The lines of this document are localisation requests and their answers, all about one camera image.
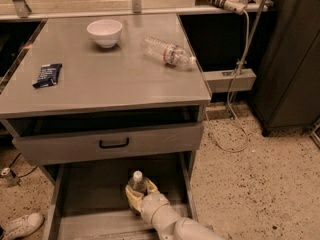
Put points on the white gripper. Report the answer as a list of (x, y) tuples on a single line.
[(152, 205)]

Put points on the blue label plastic bottle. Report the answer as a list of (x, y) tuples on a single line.
[(138, 182)]

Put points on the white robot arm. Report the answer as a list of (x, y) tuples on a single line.
[(170, 225)]

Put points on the grey top drawer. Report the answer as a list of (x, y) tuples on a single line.
[(83, 146)]

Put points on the open grey middle drawer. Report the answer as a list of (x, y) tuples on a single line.
[(90, 201)]

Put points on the grey drawer cabinet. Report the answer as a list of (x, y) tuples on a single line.
[(103, 89)]

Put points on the clear crushed water bottle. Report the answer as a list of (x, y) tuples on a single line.
[(168, 53)]

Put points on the white sneaker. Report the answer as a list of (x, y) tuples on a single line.
[(21, 227)]

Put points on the dark blue snack packet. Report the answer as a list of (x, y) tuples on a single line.
[(48, 75)]

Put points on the white bowl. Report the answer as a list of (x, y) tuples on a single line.
[(105, 33)]

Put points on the dark cabinet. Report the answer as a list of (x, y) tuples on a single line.
[(286, 93)]

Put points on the black drawer handle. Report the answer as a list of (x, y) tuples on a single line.
[(112, 144)]

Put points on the grey metal bracket block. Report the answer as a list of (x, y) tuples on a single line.
[(227, 80)]

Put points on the white clamp with coiled hose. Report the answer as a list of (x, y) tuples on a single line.
[(235, 6)]

